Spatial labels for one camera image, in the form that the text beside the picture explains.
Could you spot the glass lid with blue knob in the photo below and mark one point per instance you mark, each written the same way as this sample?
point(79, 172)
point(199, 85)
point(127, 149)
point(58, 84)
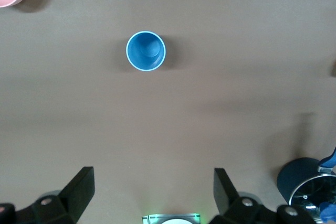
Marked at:
point(312, 190)

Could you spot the blue plastic cup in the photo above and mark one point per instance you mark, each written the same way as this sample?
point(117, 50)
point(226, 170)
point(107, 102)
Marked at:
point(145, 51)

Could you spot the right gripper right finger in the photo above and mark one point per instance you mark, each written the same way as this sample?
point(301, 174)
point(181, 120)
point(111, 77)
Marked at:
point(236, 208)

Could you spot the brown table cover sheet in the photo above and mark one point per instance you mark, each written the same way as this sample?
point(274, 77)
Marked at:
point(168, 119)

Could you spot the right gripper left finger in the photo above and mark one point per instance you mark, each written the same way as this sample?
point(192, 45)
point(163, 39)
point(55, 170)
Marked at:
point(65, 203)

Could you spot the metal base plate green light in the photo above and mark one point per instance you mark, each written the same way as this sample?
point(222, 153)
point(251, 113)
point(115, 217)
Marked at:
point(152, 219)

